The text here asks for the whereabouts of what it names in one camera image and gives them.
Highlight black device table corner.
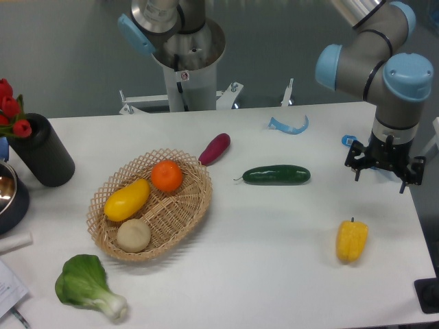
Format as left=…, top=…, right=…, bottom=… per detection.
left=414, top=278, right=438, bottom=314

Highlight beige round bun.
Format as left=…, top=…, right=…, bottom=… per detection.
left=117, top=219, right=151, bottom=253

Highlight purple sweet potato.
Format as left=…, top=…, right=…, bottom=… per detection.
left=198, top=133, right=230, bottom=166

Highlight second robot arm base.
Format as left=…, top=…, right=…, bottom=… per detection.
left=117, top=1, right=226, bottom=112

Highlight dark metal pot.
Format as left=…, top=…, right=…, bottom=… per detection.
left=1, top=160, right=29, bottom=234

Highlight small blue tag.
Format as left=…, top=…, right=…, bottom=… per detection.
left=342, top=134, right=357, bottom=147

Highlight yellow bell pepper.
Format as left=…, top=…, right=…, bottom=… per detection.
left=335, top=217, right=368, bottom=263

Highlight white paper sheet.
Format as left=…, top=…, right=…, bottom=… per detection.
left=0, top=261, right=29, bottom=317

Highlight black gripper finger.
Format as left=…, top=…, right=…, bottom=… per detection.
left=344, top=141, right=366, bottom=181
left=399, top=156, right=426, bottom=194

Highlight white paper roll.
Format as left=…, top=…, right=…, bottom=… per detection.
left=0, top=232, right=33, bottom=254

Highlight red tulip flowers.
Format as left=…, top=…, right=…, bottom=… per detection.
left=1, top=78, right=32, bottom=138

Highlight white metal frame stand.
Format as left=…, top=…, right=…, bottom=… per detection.
left=119, top=77, right=295, bottom=115

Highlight green bok choy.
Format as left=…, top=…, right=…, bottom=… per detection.
left=55, top=254, right=128, bottom=322

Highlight black cylindrical vase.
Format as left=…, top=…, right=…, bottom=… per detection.
left=8, top=113, right=75, bottom=187

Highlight woven wicker basket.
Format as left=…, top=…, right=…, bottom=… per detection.
left=86, top=149, right=213, bottom=262

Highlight yellow mango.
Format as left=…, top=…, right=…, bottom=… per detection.
left=104, top=178, right=150, bottom=222

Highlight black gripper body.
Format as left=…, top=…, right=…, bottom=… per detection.
left=359, top=130, right=412, bottom=173

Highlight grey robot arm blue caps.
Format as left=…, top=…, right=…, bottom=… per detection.
left=315, top=1, right=434, bottom=188

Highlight blue plastic clip strip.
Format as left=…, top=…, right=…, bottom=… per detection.
left=267, top=116, right=309, bottom=135

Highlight dark pen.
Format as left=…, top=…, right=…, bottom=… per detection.
left=10, top=307, right=31, bottom=329

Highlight orange fruit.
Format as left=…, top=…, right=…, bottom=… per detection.
left=151, top=160, right=183, bottom=192

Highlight green cucumber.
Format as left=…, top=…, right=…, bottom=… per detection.
left=241, top=164, right=311, bottom=186

